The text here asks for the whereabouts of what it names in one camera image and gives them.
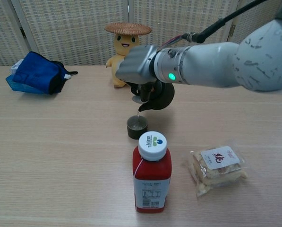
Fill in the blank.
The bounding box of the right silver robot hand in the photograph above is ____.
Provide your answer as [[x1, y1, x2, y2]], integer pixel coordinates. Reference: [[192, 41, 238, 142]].
[[115, 44, 159, 104]]

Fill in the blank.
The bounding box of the black teapot with handle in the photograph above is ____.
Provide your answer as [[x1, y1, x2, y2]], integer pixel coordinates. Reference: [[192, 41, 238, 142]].
[[137, 80, 176, 112]]

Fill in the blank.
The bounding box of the yellow cartoon toy figure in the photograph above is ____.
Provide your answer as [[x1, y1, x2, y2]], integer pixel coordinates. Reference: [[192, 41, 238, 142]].
[[105, 33, 141, 89]]

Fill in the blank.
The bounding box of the brown woven straw hat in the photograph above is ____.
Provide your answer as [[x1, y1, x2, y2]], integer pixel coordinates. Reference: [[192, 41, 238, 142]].
[[104, 22, 153, 36]]

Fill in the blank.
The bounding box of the dark green teacup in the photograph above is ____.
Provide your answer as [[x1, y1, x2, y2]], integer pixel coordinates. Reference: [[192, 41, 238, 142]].
[[127, 115, 148, 140]]

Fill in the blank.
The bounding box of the white woven folding screen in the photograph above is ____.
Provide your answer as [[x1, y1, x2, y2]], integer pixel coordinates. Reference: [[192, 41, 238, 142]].
[[0, 0, 282, 68]]

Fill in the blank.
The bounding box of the blue and black pouch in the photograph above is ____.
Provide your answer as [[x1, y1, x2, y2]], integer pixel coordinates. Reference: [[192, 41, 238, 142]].
[[12, 51, 78, 95]]

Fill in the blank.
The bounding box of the red juice bottle white cap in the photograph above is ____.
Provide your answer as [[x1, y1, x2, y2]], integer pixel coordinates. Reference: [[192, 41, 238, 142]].
[[132, 131, 172, 214]]

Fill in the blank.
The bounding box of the small white packet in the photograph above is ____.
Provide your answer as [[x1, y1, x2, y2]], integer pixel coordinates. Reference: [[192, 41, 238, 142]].
[[9, 59, 25, 74]]

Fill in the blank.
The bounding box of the light blue box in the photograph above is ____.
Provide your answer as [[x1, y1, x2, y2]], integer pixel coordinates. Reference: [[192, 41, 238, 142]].
[[5, 73, 47, 95]]

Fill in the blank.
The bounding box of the clear bag of bread snack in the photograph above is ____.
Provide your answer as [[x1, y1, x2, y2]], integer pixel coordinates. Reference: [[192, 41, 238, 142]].
[[187, 140, 250, 199]]

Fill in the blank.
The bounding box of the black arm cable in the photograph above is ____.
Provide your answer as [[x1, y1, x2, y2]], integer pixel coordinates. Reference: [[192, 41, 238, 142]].
[[157, 0, 268, 52]]

